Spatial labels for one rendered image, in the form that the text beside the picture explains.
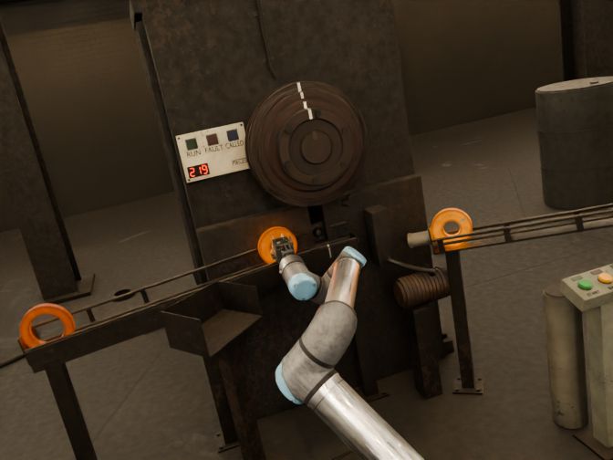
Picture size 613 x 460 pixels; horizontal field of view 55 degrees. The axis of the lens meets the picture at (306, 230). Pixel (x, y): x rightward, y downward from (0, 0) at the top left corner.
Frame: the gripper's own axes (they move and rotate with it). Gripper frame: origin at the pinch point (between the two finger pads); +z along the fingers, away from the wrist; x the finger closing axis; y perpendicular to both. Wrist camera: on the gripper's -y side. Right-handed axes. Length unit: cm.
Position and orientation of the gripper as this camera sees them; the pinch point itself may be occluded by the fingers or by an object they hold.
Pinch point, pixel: (276, 242)
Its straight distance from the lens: 233.4
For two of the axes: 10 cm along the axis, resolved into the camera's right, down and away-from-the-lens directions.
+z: -3.0, -4.8, 8.2
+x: -9.5, 2.4, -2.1
